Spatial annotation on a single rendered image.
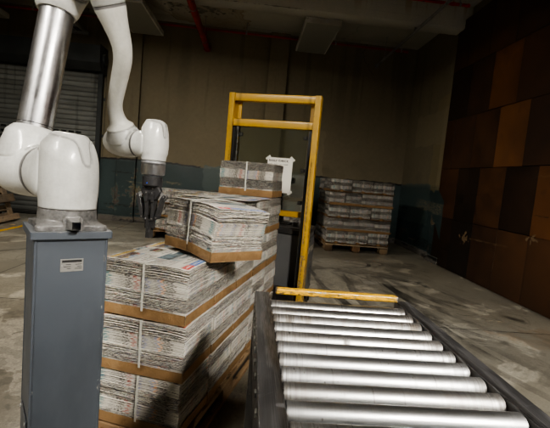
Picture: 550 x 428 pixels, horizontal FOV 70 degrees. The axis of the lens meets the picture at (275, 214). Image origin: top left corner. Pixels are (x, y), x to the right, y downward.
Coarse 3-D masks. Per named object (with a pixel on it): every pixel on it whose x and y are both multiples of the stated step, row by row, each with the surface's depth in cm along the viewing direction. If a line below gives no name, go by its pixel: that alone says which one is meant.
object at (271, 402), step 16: (256, 304) 123; (256, 320) 109; (272, 320) 110; (256, 336) 98; (272, 336) 99; (256, 352) 90; (272, 352) 90; (256, 368) 83; (272, 368) 83; (256, 384) 78; (272, 384) 76; (256, 400) 73; (272, 400) 71; (256, 416) 69; (272, 416) 66
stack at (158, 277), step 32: (128, 256) 158; (160, 256) 164; (192, 256) 169; (128, 288) 154; (160, 288) 151; (192, 288) 151; (224, 288) 189; (256, 288) 248; (128, 320) 155; (224, 320) 194; (128, 352) 156; (160, 352) 153; (192, 352) 159; (224, 352) 200; (128, 384) 158; (160, 384) 154; (192, 384) 164; (224, 384) 203; (128, 416) 159; (160, 416) 155
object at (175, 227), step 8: (176, 200) 180; (184, 200) 175; (208, 200) 183; (216, 200) 193; (176, 208) 180; (184, 208) 174; (168, 216) 183; (176, 216) 179; (184, 216) 174; (168, 224) 182; (176, 224) 177; (184, 224) 174; (168, 232) 182; (176, 232) 177
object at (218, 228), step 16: (208, 208) 162; (224, 208) 159; (240, 208) 169; (256, 208) 181; (208, 224) 161; (224, 224) 160; (240, 224) 167; (256, 224) 173; (192, 240) 169; (208, 240) 160; (224, 240) 163; (240, 240) 169; (256, 240) 176
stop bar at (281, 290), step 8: (280, 288) 136; (288, 288) 137; (296, 288) 138; (320, 296) 136; (328, 296) 137; (336, 296) 137; (344, 296) 137; (352, 296) 137; (360, 296) 137; (368, 296) 137; (376, 296) 138; (384, 296) 138; (392, 296) 138
